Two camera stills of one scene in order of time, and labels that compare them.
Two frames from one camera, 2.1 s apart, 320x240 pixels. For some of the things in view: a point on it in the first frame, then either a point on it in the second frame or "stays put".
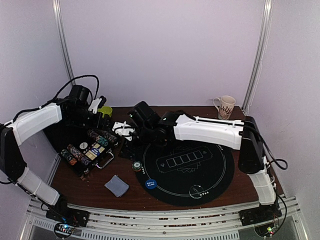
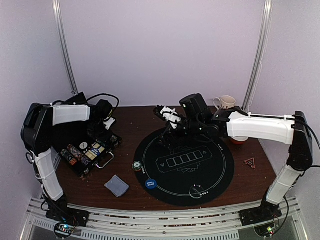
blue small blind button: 151,184 stays put
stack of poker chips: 136,166 stays put
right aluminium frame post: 262,47 stays put
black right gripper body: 132,139 → 169,130
